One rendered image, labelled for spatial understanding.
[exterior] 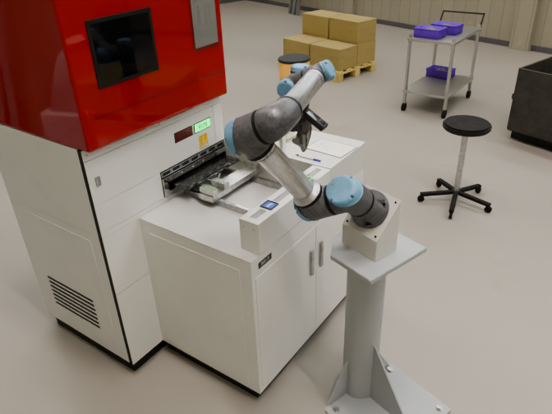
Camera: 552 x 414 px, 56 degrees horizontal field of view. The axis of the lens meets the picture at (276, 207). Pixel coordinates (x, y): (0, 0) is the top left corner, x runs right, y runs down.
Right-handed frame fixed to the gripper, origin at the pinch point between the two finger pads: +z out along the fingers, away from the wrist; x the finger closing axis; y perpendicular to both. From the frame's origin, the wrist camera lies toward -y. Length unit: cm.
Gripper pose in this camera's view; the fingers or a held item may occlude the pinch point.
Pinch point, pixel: (305, 149)
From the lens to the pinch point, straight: 219.2
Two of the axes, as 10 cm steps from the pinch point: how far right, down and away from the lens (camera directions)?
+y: -8.2, -2.6, 5.1
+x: -5.7, 4.3, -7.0
